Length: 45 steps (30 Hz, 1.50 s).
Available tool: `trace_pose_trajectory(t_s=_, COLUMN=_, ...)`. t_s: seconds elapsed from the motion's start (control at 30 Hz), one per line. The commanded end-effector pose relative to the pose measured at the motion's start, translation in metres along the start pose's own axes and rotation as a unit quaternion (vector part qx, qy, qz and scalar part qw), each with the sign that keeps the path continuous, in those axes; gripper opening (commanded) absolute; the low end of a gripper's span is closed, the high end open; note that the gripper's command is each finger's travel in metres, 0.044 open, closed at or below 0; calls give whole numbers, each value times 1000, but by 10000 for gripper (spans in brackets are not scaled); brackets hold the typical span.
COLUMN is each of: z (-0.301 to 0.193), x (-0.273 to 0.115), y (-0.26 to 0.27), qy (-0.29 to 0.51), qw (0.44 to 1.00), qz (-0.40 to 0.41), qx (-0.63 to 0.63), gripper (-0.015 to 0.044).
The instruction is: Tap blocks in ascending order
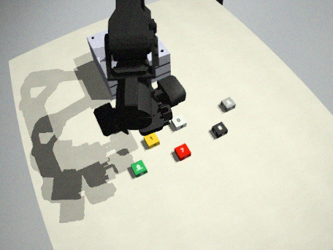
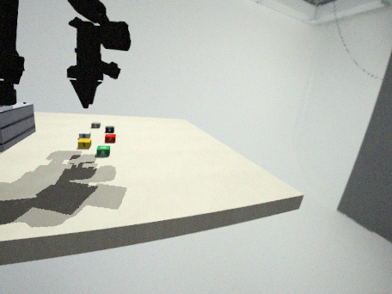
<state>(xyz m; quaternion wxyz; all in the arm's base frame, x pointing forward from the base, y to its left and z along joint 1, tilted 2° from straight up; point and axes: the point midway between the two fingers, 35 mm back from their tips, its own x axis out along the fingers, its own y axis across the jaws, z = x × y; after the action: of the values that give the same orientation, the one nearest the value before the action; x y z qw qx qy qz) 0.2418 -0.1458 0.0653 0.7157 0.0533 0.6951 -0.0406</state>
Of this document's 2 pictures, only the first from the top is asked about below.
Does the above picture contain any yellow block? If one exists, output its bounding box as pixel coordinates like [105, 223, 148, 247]
[143, 132, 160, 149]

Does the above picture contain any red block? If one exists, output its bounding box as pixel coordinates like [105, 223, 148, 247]
[175, 144, 191, 161]

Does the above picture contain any green block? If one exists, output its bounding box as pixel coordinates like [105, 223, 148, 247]
[131, 160, 148, 178]

